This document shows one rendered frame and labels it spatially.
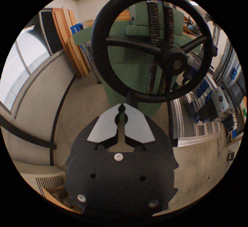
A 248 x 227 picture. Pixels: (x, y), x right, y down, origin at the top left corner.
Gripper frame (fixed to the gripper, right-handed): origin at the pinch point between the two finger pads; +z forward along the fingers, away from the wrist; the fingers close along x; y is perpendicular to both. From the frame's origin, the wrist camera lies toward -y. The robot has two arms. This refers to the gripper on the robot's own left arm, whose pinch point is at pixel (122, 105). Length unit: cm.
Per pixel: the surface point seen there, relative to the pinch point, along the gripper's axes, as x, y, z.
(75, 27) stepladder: -59, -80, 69
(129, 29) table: 2.3, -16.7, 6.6
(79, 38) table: -15.9, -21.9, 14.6
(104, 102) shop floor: -30, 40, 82
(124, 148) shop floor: -2, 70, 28
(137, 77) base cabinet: 6.9, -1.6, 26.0
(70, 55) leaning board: -110, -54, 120
